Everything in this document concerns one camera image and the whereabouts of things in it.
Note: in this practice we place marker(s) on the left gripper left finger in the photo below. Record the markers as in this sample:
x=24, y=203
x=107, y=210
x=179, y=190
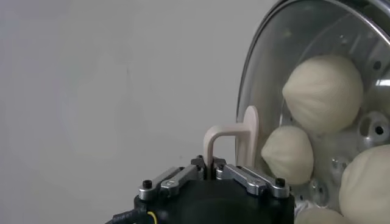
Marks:
x=176, y=181

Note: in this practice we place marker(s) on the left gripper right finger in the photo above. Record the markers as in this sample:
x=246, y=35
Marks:
x=250, y=181

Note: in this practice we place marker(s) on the white steamed baozi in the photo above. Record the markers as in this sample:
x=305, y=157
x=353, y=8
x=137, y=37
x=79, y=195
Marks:
x=365, y=185
x=323, y=94
x=320, y=217
x=288, y=155

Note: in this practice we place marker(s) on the round glass pot lid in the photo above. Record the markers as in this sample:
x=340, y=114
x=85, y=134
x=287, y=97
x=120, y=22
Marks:
x=225, y=132

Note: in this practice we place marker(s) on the stainless steel steamer basket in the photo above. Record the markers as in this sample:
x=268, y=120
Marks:
x=373, y=131

